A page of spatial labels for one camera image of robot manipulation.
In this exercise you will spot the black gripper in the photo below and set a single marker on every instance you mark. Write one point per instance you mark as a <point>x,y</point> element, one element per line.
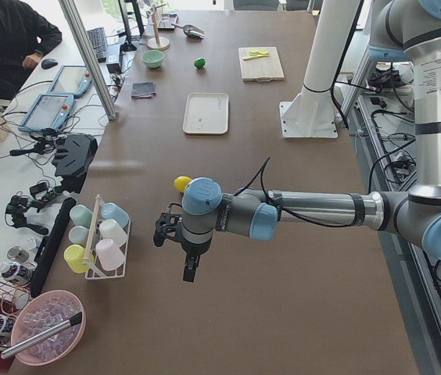
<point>194,248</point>

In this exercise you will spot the yellow lemon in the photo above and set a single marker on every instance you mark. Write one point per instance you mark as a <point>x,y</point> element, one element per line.
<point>181,182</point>

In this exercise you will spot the green lime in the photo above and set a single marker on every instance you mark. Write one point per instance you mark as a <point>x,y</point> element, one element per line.
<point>199,63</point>

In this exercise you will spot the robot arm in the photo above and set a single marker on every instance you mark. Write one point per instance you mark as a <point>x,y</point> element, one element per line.
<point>400,31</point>

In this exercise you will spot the cream rabbit tray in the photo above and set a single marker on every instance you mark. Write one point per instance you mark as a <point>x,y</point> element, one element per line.
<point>206,114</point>

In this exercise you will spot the pink plastic cup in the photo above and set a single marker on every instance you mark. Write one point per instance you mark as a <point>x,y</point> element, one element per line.
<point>109,254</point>

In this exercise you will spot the cream plastic cup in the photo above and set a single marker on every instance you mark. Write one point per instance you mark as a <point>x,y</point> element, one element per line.
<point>110,228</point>

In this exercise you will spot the blue plastic cup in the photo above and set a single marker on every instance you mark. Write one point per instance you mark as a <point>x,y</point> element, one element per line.
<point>110,210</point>

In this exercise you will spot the pale grey plastic cup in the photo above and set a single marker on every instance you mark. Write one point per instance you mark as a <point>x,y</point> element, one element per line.
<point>78,235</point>

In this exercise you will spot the yellow plastic cup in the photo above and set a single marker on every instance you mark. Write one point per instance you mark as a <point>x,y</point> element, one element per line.
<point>73,255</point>

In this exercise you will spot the mint green plastic cup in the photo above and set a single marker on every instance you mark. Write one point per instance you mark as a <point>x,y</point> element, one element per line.
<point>81,216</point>

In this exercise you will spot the black flat bar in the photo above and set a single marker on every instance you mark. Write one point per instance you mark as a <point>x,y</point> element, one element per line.
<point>47,252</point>

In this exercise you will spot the pink bowl of ice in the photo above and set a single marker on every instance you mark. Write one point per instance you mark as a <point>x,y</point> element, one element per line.
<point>42,313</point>

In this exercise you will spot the metal black-tipped tongs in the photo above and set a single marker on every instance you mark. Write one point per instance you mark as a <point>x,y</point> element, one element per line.
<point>44,335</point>

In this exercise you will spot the white bottle dark label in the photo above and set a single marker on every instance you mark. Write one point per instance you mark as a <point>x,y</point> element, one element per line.
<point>15,273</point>

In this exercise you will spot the grey folded cloth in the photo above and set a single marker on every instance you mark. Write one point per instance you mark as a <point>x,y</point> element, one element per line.
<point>143,90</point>

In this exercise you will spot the wooden cutting board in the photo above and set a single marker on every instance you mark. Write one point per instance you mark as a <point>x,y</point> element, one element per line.
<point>261,70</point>

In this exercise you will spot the mint green bowl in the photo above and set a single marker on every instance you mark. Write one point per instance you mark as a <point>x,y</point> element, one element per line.
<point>152,58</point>

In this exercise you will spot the teach pendant near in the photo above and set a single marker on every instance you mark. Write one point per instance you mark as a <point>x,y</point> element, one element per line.
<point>48,111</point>

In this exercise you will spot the teach pendant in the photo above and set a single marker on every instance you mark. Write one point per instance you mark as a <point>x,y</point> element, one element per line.
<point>71,79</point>
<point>48,111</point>

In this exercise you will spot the yellow plastic knife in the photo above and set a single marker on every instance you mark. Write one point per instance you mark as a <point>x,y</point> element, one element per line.
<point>256,56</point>

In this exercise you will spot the teach pendant far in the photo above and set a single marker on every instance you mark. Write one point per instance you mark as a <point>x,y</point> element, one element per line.
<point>71,79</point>

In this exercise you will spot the lemon slice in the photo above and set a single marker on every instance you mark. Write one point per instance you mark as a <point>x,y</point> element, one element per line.
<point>258,51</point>

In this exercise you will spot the wooden mug tree stand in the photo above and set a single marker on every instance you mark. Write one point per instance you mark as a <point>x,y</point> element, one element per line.
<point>157,42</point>

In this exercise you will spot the metal scoop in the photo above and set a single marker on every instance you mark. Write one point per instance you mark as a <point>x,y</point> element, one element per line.
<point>190,31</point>

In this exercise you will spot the black computer mouse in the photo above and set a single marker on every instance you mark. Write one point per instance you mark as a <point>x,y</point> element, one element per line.
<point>48,63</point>

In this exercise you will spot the black keyboard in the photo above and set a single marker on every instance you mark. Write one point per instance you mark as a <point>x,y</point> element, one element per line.
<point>97,38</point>

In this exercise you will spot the seated person in black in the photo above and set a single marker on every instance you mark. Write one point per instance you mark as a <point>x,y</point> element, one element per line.
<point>25,38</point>

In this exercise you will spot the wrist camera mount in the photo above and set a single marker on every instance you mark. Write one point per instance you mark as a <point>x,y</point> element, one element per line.
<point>168,227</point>

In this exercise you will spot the white wire cup rack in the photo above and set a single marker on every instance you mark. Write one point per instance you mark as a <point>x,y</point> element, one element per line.
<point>96,272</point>

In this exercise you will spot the black plastic bracket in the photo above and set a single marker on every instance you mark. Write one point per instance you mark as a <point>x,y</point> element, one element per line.
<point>74,154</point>

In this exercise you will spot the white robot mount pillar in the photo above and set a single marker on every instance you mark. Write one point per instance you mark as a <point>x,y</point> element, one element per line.
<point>338,48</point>

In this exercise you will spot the aluminium frame post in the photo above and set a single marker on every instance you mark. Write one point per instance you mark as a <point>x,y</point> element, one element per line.
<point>80,37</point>

